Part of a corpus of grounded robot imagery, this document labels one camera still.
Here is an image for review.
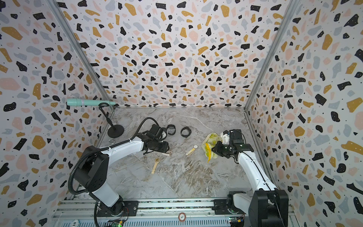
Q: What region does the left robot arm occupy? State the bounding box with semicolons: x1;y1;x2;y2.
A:
68;117;170;216

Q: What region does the red white round sticker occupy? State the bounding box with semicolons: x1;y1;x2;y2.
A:
178;212;186;222

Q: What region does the black digital watch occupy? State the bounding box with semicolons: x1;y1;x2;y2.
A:
180;126;192;138

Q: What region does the yellow green white cloth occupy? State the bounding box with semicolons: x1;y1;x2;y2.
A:
201;132;222;163

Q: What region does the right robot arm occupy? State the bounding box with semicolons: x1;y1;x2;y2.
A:
212;129;289;227

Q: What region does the black microphone stand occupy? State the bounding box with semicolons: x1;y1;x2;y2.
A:
98;102;124;138

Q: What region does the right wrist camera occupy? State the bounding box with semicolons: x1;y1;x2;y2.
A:
220;129;244;145

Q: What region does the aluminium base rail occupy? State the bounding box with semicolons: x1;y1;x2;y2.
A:
50;197;298;227

